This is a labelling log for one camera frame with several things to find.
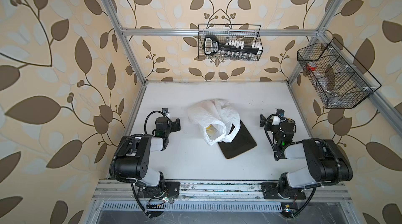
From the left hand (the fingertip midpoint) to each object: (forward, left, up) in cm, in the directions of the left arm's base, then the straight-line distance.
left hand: (168, 118), depth 95 cm
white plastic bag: (-14, -29, +20) cm, 38 cm away
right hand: (0, -61, +5) cm, 61 cm away
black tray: (-13, -44, -3) cm, 47 cm away
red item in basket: (+19, -81, +25) cm, 87 cm away
